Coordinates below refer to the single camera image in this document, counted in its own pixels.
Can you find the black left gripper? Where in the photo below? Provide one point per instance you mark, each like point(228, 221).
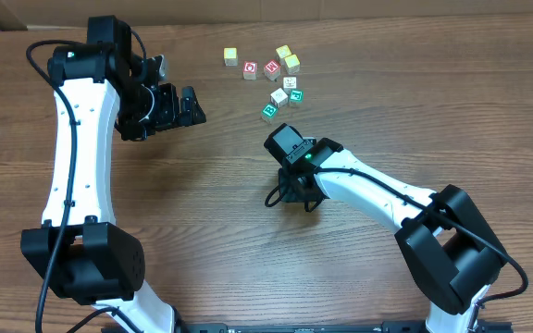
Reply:
point(179, 109)

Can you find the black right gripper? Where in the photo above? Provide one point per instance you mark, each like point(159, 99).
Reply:
point(288, 186)

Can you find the green B wooden block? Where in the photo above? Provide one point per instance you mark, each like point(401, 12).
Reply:
point(269, 112)

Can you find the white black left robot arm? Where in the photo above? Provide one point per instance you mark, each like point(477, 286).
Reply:
point(103, 89)

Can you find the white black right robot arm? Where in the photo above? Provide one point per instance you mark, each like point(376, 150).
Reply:
point(451, 251)

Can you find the yellow wooden block far left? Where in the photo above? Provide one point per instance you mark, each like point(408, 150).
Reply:
point(230, 57)

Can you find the yellow wooden block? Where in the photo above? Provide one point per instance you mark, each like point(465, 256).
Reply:
point(230, 57)
point(282, 52)
point(292, 64)

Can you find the red O wooden block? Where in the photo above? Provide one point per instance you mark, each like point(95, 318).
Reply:
point(249, 70)

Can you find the white wooden block tilted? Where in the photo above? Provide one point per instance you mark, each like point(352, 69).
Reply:
point(279, 98)

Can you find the green letter wooden block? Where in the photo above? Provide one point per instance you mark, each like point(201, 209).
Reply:
point(296, 98)

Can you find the red M wooden block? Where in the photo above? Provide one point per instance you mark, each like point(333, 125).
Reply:
point(272, 69)

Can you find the white picture wooden block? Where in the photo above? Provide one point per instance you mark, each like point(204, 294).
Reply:
point(289, 83)

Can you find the yellow wooden block top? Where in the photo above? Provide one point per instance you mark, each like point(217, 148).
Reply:
point(282, 52)

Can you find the yellow wooden block right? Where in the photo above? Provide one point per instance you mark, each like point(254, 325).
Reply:
point(292, 64)

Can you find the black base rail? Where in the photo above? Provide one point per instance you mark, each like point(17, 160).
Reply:
point(386, 327)

